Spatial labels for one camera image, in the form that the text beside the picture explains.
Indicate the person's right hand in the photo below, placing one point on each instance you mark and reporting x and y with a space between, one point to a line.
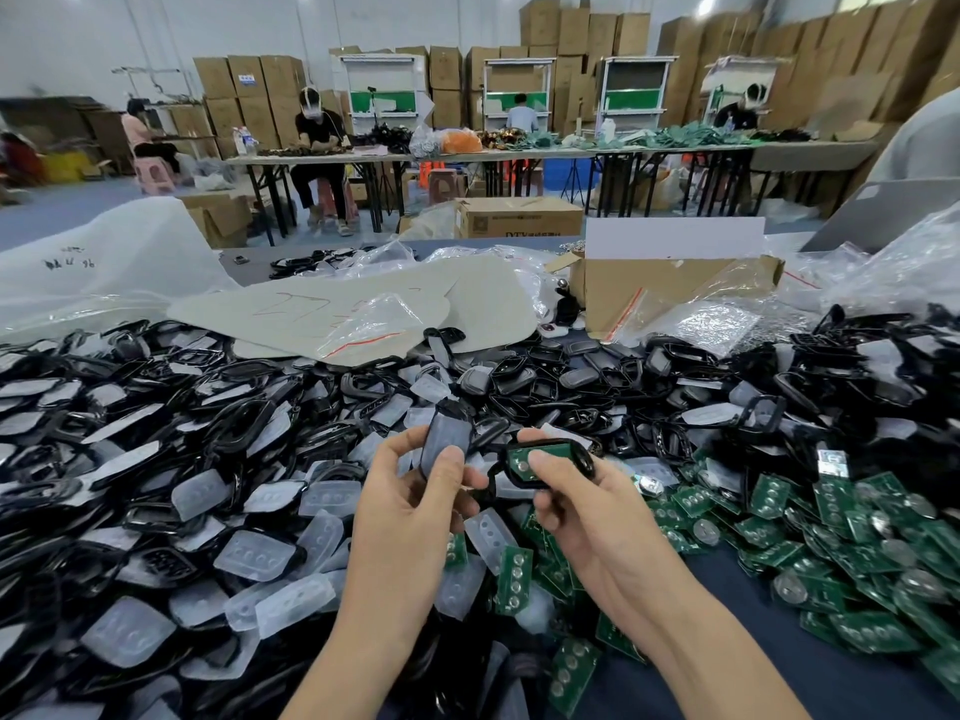
607 532

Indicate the person's left hand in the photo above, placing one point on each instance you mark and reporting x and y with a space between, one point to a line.
390 517

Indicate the person's right thumb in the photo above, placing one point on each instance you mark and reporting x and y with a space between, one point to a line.
559 476

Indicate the person's left thumb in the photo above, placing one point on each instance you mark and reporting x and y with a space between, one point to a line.
442 479

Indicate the black fob frame with board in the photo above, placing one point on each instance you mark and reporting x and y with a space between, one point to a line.
517 464

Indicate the black key fob cover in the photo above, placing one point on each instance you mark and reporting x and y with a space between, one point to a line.
446 434

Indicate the person's left forearm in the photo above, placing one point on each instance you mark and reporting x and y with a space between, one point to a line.
367 652

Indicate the person's right forearm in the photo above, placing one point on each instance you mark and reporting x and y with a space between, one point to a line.
705 659

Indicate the clear zip bag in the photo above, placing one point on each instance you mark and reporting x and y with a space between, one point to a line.
697 322
375 326

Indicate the pile of translucent rubber pads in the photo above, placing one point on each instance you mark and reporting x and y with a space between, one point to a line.
251 554

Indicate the open brown cardboard box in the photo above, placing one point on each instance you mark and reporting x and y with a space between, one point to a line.
660 281

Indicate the pile of black fob shells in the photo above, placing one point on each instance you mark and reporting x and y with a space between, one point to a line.
225 427

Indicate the printed brown cardboard box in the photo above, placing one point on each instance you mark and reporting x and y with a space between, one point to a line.
517 217

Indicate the pink plastic stool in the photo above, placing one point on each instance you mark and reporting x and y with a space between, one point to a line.
446 185
156 176
346 198

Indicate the black tripod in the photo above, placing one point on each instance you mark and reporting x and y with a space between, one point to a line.
576 179

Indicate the blue plastic bin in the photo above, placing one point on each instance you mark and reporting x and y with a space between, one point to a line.
566 173

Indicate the pile of green circuit boards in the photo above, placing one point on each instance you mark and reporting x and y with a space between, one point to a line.
862 562

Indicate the long folding table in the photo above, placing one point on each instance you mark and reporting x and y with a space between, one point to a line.
390 155
810 151

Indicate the orange bag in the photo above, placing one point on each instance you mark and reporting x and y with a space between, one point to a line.
461 142

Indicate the small brown cardboard box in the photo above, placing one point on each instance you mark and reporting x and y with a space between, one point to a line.
221 217

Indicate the white plastic bottle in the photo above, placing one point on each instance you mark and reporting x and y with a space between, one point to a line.
608 129
240 140

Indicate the heap of green parts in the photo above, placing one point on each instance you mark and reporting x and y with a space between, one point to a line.
675 136

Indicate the heap of clear plastic bags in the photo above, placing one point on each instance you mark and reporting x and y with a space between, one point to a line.
885 269

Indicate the white shelving rack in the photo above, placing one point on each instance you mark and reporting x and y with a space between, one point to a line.
517 82
750 71
379 74
634 82

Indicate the large white plastic bag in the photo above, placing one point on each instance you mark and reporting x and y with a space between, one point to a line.
112 254

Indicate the grey flat board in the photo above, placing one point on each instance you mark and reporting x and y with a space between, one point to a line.
877 213

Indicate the stack of labelled cardboard boxes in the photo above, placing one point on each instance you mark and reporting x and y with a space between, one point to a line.
255 89

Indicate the tall stack of cardboard boxes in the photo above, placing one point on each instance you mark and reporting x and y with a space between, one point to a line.
570 29

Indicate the wall of cardboard boxes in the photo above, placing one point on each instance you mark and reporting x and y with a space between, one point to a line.
847 59

